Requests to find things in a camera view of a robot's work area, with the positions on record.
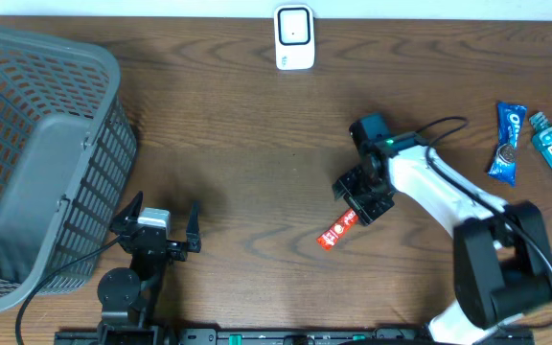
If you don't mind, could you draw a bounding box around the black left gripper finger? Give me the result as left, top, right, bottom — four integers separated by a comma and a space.
186, 202, 200, 244
110, 192, 143, 233

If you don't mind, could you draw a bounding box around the red Nescafe stick packet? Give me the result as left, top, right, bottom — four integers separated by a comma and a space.
316, 209, 358, 251

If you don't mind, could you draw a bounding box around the blue Oreo cookie pack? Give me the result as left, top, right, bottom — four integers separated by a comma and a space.
488, 102, 527, 187

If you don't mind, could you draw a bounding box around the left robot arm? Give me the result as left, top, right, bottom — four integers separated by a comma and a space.
97, 193, 201, 344

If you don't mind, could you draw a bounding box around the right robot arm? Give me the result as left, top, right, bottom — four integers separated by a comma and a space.
318, 114, 552, 344

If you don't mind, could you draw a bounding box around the grey plastic shopping basket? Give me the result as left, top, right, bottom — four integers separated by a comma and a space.
0, 27, 137, 312

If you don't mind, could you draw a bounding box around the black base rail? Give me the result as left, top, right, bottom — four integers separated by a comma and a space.
54, 327, 536, 345

